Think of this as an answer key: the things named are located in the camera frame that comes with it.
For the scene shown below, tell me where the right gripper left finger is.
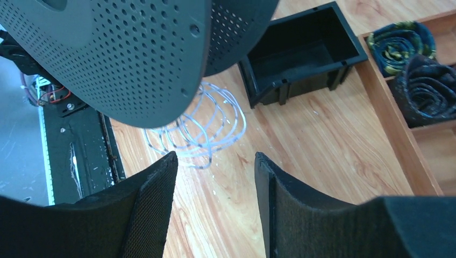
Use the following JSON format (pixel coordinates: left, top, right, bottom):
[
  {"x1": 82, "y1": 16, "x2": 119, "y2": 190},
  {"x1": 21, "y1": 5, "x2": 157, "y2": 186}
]
[{"x1": 1, "y1": 152, "x2": 178, "y2": 257}]

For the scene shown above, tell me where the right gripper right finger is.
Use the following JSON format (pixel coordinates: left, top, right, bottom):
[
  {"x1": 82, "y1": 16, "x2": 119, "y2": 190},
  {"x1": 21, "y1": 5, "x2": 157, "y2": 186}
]
[{"x1": 254, "y1": 152, "x2": 455, "y2": 257}]

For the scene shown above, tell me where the white thin wire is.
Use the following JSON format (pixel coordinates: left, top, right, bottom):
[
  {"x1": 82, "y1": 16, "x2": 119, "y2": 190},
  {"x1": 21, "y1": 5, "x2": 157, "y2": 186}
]
[{"x1": 144, "y1": 81, "x2": 248, "y2": 170}]

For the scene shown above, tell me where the black cable spool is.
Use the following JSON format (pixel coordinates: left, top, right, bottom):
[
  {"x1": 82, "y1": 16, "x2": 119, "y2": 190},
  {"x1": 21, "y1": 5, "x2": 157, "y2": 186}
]
[{"x1": 1, "y1": 1, "x2": 278, "y2": 128}]

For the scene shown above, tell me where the wooden compartment tray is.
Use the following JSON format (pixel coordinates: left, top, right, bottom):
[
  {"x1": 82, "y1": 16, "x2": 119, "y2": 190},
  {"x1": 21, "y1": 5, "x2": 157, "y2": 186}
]
[{"x1": 357, "y1": 11, "x2": 455, "y2": 196}]

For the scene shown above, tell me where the black plastic bin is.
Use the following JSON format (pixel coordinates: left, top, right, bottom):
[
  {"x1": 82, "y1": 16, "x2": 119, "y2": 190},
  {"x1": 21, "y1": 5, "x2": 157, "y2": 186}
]
[{"x1": 238, "y1": 2, "x2": 368, "y2": 108}]

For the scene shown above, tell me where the coiled cable black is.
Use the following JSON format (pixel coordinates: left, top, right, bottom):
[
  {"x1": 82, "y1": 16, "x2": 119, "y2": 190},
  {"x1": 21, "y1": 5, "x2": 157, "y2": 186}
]
[{"x1": 388, "y1": 54, "x2": 455, "y2": 128}]

